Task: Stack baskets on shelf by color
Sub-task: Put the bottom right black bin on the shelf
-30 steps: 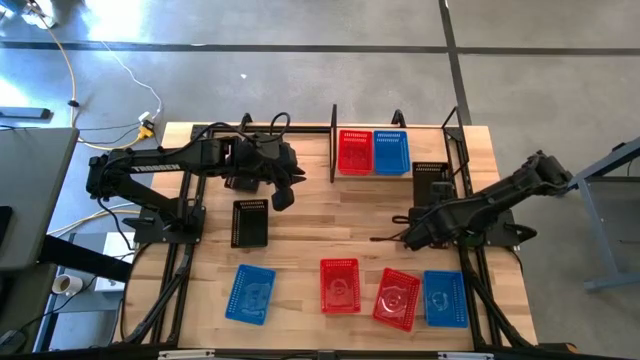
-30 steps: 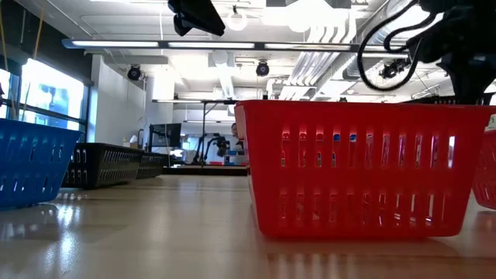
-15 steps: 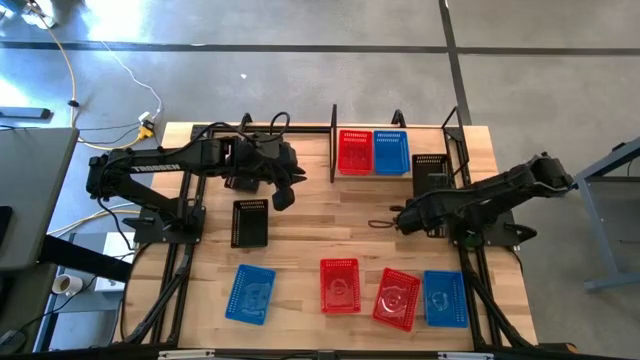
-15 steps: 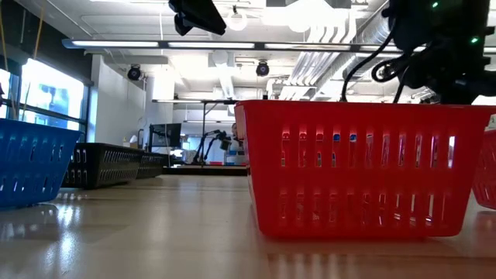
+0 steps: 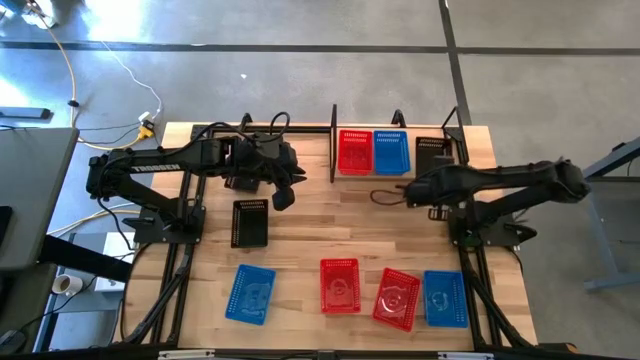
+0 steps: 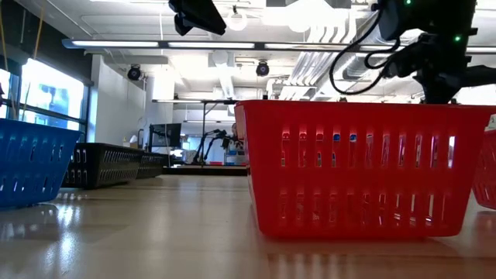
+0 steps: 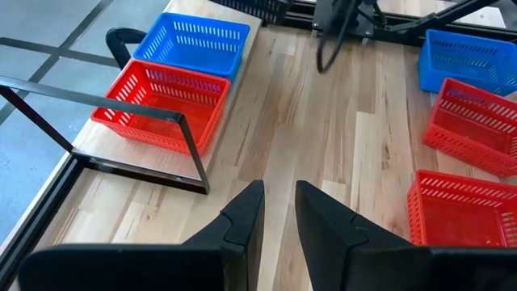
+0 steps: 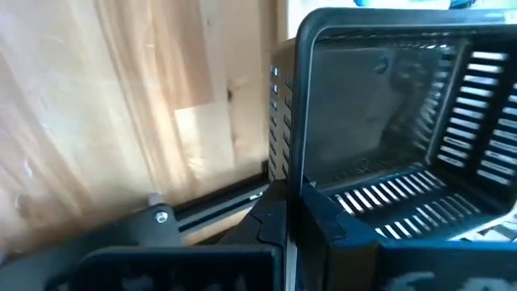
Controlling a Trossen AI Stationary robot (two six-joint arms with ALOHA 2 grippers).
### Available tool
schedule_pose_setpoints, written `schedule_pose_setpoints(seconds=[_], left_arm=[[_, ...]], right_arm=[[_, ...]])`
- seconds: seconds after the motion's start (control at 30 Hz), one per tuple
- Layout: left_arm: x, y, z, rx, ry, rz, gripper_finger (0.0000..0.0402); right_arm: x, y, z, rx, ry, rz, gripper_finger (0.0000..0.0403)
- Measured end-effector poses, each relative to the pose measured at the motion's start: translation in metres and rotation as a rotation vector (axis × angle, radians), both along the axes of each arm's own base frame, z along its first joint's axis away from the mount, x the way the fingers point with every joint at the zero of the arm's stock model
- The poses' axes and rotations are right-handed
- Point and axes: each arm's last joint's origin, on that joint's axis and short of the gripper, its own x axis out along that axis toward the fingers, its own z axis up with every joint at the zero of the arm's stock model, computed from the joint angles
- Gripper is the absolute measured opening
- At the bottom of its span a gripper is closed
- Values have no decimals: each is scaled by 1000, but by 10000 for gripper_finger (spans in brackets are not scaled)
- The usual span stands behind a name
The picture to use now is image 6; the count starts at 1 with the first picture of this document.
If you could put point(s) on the red plastic basket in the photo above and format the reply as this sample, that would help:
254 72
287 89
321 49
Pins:
348 178
486 174

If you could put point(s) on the black plastic basket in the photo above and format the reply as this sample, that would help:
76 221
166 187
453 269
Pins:
153 164
104 166

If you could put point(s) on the blue plastic basket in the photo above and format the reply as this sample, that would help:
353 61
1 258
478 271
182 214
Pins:
31 166

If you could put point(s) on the black background robot arm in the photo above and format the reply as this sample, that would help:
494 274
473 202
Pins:
222 135

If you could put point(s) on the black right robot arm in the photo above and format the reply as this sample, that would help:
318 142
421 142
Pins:
438 15

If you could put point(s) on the black ceiling spotlight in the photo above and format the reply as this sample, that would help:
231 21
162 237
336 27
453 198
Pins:
134 72
262 69

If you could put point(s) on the long ceiling light fixture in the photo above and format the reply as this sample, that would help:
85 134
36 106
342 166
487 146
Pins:
116 43

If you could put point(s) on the black computer monitor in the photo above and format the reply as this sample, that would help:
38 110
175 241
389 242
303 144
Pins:
166 133

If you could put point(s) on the bright glass window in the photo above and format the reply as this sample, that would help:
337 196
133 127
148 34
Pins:
50 93

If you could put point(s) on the silver ventilation duct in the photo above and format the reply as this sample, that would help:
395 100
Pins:
360 69

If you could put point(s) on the black background rig frame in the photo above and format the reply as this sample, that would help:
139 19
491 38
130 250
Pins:
203 131

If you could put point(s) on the black aluminium table frame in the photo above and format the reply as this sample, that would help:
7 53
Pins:
205 170

